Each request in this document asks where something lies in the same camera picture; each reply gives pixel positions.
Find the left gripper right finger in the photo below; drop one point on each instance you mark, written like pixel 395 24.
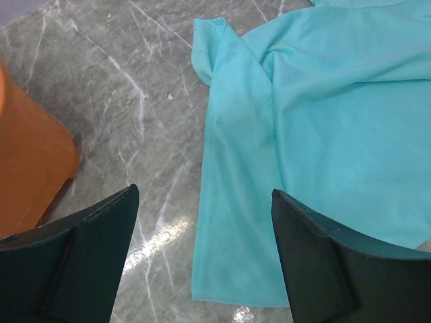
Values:
pixel 333 273

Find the teal t-shirt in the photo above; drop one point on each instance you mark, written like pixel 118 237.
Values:
pixel 330 104

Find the orange plastic basket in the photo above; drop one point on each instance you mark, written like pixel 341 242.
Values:
pixel 37 157

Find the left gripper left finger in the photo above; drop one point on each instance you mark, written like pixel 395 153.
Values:
pixel 69 270

